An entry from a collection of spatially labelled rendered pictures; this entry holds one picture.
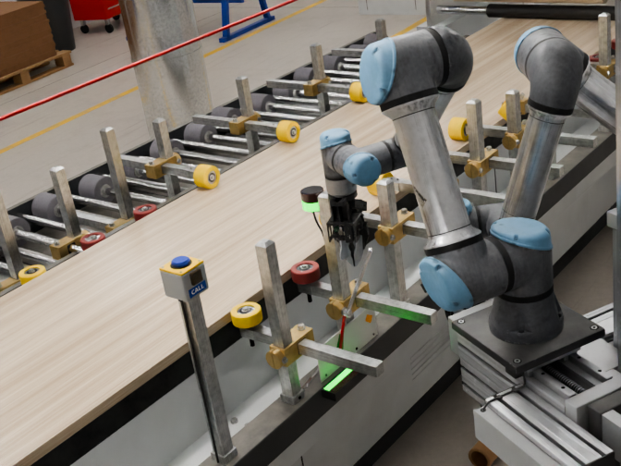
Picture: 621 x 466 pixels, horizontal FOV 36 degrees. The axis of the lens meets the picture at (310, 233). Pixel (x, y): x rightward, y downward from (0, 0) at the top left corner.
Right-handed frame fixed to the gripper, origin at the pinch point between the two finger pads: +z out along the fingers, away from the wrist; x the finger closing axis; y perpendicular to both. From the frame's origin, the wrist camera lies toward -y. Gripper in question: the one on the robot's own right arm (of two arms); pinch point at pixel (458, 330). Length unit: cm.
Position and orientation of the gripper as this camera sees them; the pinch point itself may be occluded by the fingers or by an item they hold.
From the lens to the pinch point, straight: 242.5
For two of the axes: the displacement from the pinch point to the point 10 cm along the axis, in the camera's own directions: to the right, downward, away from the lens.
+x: 6.1, -4.2, 6.8
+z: 1.4, 9.0, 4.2
